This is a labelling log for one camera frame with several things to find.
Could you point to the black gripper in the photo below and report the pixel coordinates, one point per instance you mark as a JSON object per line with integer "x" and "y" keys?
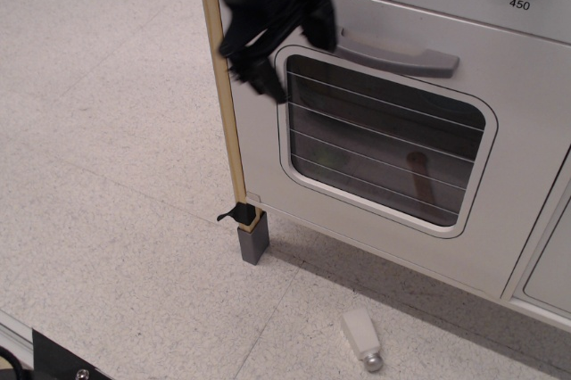
{"x": 258, "y": 27}

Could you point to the white oven door with window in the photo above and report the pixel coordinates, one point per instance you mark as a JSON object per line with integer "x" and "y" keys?
{"x": 496, "y": 136}

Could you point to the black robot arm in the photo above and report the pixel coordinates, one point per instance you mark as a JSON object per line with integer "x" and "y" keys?
{"x": 258, "y": 27}

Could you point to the black tape strip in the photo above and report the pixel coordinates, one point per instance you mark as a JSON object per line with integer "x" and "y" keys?
{"x": 241, "y": 213}

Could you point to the wooden slotted spatula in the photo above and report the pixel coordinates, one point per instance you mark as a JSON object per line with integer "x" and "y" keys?
{"x": 417, "y": 163}

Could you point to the white toy kitchen cabinet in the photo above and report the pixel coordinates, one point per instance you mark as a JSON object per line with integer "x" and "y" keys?
{"x": 433, "y": 133}

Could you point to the grey plastic foot cap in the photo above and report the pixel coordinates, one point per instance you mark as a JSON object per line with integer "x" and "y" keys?
{"x": 253, "y": 244}

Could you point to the white salt shaker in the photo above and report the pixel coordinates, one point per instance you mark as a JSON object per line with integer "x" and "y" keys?
{"x": 362, "y": 336}

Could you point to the white cabinet door right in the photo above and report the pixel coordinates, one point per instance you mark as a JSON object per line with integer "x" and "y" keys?
{"x": 548, "y": 283}

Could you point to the light wooden corner post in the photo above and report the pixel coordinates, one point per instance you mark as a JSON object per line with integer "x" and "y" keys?
{"x": 222, "y": 80}

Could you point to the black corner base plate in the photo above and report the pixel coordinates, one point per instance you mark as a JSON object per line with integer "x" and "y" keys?
{"x": 52, "y": 361}

